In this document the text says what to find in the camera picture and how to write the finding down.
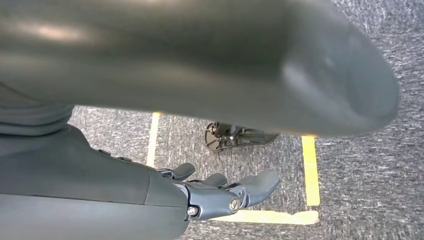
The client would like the yellow tape square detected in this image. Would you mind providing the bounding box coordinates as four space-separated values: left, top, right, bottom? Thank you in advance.
145 111 322 226

